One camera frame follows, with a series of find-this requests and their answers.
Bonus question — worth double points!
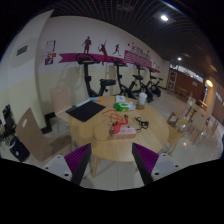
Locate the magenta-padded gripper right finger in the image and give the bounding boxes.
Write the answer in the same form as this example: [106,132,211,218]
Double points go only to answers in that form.
[131,142,183,186]

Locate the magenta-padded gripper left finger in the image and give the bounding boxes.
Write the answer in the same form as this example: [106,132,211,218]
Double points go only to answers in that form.
[42,143,92,186]

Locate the red charger block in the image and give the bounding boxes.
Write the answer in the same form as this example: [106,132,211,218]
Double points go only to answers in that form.
[111,120,122,135]

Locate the wooden chair with slot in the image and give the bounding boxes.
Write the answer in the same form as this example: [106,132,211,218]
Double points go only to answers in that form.
[14,107,73,163]

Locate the black bag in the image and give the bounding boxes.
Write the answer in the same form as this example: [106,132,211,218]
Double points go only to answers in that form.
[8,135,31,163]

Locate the group of wooden chairs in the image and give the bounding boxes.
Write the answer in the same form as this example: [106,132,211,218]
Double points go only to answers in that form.
[165,95,221,156]

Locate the black mouse pad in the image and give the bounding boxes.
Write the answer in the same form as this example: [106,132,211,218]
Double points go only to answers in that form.
[65,100,107,123]

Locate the white flat strip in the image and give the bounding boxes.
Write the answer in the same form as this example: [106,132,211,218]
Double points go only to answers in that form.
[75,98,92,109]

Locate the black rack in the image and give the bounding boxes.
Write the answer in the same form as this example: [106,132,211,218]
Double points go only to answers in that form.
[0,104,16,142]

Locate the white cup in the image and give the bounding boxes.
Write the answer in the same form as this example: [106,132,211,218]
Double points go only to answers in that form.
[137,92,148,107]

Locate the green wipes pack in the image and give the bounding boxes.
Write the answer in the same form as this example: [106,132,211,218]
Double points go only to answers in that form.
[113,100,137,113]

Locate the white box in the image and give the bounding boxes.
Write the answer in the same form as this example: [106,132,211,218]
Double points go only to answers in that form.
[115,94,127,104]

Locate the ceiling lights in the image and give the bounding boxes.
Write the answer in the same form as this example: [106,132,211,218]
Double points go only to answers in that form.
[159,14,215,89]

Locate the black cable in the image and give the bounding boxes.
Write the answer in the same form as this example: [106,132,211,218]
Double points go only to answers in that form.
[133,115,150,131]

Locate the wall posters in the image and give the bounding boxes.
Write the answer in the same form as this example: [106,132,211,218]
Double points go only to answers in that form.
[44,39,57,66]

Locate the grey wall vent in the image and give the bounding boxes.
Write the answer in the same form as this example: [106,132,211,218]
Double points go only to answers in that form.
[16,45,29,57]

